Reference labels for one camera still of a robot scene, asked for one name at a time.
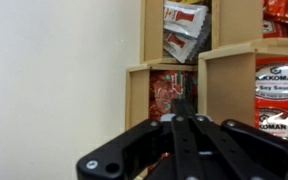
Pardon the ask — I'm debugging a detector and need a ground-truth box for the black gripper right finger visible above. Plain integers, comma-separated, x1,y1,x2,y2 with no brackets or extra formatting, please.
183,99,288,180

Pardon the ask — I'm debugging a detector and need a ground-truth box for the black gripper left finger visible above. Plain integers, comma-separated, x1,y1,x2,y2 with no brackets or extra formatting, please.
76,99,198,180

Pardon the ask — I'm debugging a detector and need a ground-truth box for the red Kikkoman soy sauce packet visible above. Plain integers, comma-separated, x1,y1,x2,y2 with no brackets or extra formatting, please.
255,104,288,146
254,55,288,108

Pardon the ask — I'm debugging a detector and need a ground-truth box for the tiered wooden condiment rack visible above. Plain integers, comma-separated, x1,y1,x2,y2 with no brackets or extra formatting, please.
124,0,288,180

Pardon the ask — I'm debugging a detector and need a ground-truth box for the white red ketchup packet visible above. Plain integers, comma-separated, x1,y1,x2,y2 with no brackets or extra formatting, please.
163,0,209,39
163,29,212,64

